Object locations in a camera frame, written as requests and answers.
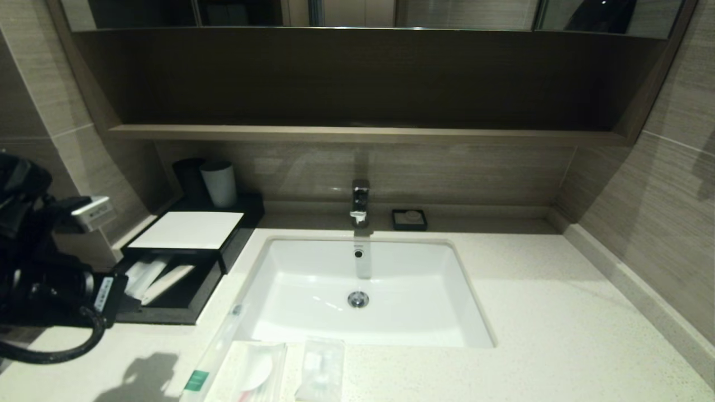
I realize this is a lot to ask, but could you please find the black pull-out drawer tray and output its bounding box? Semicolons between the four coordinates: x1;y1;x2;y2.
112;248;225;326

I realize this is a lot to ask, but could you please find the toothbrush packet with green label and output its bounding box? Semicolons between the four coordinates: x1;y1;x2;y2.
179;304;246;402

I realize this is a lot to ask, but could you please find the grey plastic cup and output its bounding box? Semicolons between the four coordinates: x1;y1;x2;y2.
199;160;237;208

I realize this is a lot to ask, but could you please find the black amenity drawer box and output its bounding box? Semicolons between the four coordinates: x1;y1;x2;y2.
120;193;266;275

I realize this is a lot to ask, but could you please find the frosted packet with green print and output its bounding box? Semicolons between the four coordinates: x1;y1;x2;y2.
125;262;147;296
137;256;170;295

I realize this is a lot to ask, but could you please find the white packet with green characters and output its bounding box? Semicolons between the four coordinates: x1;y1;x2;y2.
141;264;196;305

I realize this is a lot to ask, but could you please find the black cup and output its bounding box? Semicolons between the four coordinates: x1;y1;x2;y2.
171;158;205;200

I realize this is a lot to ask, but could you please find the clear packet with white disc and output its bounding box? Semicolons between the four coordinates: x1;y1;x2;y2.
204;341;288;402

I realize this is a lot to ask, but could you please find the clear packet with cotton swabs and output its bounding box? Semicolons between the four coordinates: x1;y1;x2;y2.
294;338;346;402

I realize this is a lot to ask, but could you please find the chrome faucet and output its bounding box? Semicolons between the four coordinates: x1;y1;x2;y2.
350;179;371;228

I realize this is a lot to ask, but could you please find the black soap dish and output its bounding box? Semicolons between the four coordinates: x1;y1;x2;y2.
392;209;428;232

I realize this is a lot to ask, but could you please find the brown wooden shelf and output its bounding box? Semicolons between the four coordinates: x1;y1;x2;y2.
106;124;629;147

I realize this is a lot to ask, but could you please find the white sink basin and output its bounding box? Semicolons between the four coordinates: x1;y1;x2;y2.
235;237;497;348

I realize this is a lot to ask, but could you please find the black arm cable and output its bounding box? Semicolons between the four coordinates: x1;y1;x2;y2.
0;304;108;365

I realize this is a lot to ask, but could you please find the wall mirror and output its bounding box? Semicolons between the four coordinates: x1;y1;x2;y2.
59;0;685;40

